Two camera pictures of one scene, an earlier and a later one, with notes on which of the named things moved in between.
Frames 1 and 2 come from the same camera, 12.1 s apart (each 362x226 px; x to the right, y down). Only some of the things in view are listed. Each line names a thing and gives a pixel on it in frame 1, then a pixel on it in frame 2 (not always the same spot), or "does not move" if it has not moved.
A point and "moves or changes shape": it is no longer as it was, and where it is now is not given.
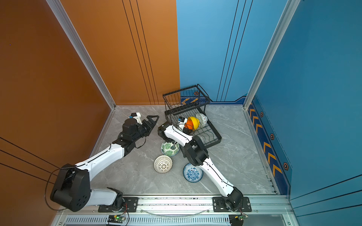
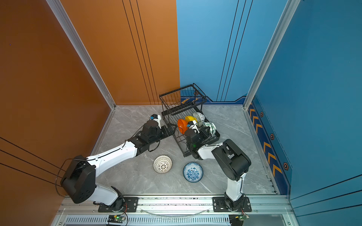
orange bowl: [189, 124] moves or changes shape
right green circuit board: [242, 217] does not move
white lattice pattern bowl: [162, 164] does not move
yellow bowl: [195, 121] does not move
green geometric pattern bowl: [202, 119] moves or changes shape
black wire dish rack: [185, 110] does not move
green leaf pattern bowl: [169, 149] → [212, 126]
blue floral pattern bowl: [193, 173] does not move
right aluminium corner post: [290, 7] does not move
